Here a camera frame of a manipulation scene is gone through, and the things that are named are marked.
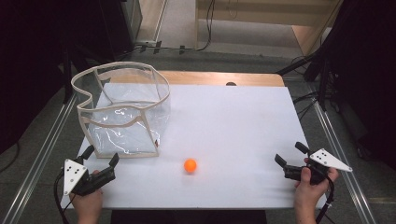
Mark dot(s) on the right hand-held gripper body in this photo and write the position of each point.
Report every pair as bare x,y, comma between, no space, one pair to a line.
327,160

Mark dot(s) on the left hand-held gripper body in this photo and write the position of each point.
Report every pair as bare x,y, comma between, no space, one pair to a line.
74,174

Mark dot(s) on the clear plastic storage bag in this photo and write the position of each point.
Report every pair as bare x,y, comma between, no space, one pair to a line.
124,137

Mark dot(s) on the orange ball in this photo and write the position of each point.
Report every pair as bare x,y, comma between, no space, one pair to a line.
190,165

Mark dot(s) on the person's left hand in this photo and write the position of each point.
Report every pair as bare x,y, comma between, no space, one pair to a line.
88,202

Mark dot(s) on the person's right hand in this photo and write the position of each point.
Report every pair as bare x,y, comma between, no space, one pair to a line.
308,196

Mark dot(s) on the white board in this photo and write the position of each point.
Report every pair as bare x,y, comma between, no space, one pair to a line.
233,124

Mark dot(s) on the black metal stand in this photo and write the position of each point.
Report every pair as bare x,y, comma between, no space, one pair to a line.
67,81
322,81

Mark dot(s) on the black curtain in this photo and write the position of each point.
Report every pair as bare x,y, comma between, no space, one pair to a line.
367,77
31,62

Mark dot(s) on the person's dark lap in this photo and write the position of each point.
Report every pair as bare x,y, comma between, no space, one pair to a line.
186,217

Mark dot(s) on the wooden shelf unit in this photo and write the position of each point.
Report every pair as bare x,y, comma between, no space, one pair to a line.
249,18

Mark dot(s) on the aluminium floor rail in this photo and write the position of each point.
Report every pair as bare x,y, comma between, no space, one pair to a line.
40,158
345,168

